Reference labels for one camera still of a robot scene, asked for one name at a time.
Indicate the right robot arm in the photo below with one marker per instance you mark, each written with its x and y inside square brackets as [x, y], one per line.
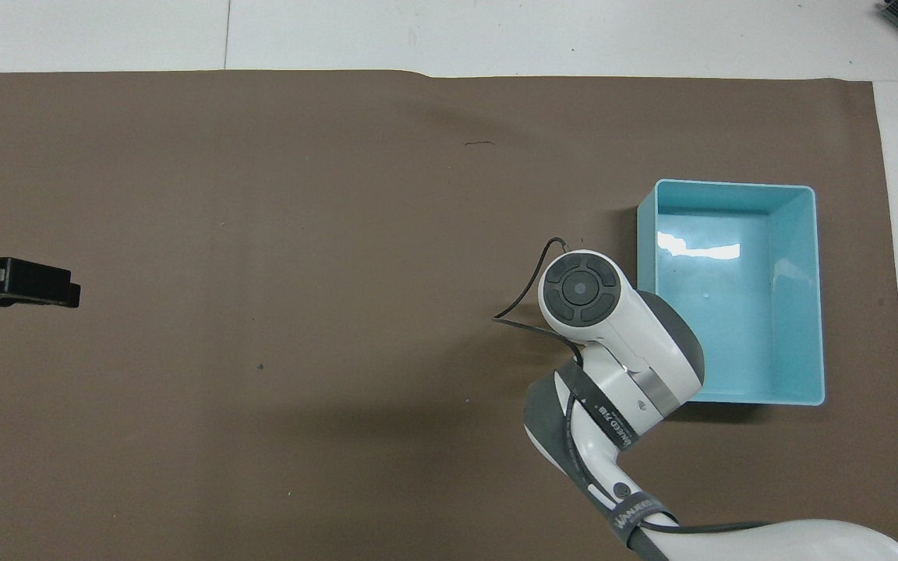
[628, 327]

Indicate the light blue plastic bin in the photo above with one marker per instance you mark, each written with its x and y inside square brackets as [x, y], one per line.
[737, 312]

